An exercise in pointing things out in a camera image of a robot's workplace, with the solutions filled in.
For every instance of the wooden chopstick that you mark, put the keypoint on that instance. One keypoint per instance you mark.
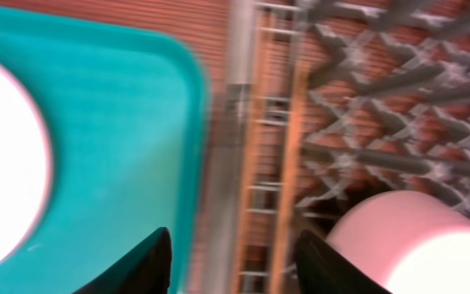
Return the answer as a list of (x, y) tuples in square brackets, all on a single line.
[(290, 158), (254, 111)]

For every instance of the grey dishwasher rack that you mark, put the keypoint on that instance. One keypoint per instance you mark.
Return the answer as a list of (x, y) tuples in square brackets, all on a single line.
[(387, 107)]

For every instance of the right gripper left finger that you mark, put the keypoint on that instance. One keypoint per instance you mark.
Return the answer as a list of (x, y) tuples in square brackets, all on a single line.
[(145, 269)]

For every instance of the teal serving tray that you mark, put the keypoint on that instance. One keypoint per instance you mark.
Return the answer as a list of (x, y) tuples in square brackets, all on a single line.
[(126, 109)]

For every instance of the large white plate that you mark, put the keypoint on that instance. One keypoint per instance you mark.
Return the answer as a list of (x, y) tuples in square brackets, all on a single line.
[(26, 164)]

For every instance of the small pink plate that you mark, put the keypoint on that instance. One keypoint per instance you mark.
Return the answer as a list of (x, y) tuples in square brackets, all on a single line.
[(407, 242)]

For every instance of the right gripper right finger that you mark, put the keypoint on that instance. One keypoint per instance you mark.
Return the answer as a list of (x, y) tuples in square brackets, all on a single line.
[(322, 270)]

